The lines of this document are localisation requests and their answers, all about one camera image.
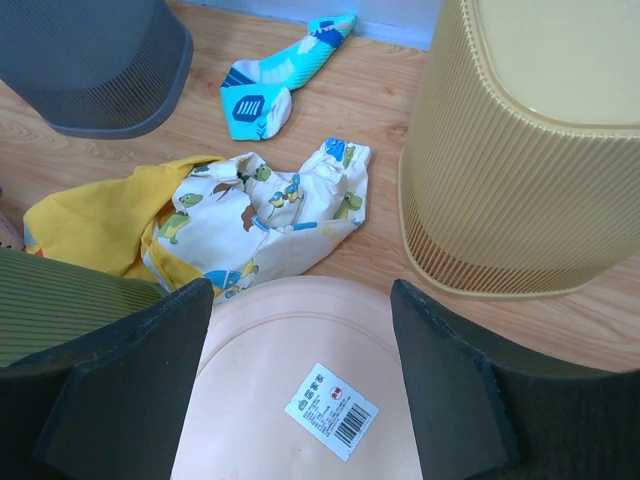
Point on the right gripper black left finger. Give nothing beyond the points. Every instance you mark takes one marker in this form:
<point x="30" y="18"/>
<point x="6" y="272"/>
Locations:
<point x="109" y="404"/>

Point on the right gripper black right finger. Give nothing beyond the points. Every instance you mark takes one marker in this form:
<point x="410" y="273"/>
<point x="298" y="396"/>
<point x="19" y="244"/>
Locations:
<point x="485" y="407"/>

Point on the green slatted waste basket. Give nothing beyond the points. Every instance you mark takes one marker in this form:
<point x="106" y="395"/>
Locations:
<point x="45" y="303"/>

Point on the peach capybara plastic bucket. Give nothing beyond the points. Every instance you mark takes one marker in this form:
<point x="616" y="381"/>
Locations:
<point x="299" y="378"/>

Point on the yellow slatted waste basket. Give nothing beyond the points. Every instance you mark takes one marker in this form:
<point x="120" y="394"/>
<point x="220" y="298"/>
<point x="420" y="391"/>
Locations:
<point x="519" y="177"/>

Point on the grey slatted waste basket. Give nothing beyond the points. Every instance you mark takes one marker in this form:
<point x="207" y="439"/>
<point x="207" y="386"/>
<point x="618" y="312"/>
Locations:
<point x="96" y="69"/>

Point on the yellow cloth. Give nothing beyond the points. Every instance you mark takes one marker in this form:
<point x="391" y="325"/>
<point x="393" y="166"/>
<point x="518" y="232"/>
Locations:
<point x="108" y="226"/>

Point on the white cartoon print cloth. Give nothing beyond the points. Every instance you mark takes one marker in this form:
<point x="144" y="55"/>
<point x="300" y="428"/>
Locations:
<point x="239" y="222"/>

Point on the teal white patterned cloth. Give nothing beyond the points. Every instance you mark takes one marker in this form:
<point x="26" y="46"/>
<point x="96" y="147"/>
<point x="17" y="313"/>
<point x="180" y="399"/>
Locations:
<point x="256" y="94"/>

